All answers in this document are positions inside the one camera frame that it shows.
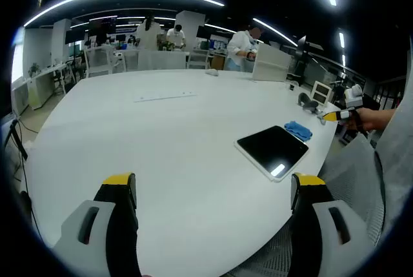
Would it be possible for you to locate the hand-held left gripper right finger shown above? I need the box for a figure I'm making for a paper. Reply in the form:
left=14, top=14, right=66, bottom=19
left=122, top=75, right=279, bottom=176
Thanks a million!
left=290, top=172, right=377, bottom=277

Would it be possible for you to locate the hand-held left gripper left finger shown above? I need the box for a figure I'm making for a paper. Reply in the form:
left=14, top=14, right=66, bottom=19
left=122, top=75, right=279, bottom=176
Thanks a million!
left=53, top=172, right=143, bottom=277

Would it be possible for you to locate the blue cleaning cloth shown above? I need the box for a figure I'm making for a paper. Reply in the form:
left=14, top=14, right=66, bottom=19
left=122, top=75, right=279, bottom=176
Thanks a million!
left=284, top=121, right=313, bottom=142

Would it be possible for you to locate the person's right hand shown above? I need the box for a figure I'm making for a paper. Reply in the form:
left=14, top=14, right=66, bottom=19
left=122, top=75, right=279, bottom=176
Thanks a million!
left=354, top=108, right=378, bottom=132

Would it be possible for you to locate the small white drawer box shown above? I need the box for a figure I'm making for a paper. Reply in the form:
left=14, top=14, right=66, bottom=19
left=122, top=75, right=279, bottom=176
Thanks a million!
left=311, top=80, right=333, bottom=107

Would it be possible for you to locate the grey headset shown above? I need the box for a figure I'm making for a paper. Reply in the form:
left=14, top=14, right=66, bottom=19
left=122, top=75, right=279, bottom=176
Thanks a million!
left=298, top=92, right=319, bottom=113

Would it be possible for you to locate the grey mesh office chair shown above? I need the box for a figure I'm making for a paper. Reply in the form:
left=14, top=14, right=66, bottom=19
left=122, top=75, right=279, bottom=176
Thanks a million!
left=225, top=134, right=387, bottom=277

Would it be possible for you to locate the white partition board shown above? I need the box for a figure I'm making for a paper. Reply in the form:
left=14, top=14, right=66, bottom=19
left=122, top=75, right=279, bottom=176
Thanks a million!
left=251, top=43, right=293, bottom=83

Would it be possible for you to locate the black stand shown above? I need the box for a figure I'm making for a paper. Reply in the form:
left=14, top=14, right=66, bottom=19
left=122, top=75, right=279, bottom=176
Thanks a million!
left=2, top=118, right=30, bottom=162

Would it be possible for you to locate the white mesh office chair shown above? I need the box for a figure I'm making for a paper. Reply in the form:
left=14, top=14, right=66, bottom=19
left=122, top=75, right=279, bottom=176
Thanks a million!
left=186, top=49, right=211, bottom=70
left=84, top=46, right=114, bottom=78

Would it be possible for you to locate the white side desk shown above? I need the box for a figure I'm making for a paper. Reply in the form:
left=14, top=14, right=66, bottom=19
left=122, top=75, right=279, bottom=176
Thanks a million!
left=11, top=63, right=69, bottom=110

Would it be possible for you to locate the white desk divider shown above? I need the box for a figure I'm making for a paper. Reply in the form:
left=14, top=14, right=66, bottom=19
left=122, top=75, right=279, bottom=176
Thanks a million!
left=124, top=49, right=188, bottom=71

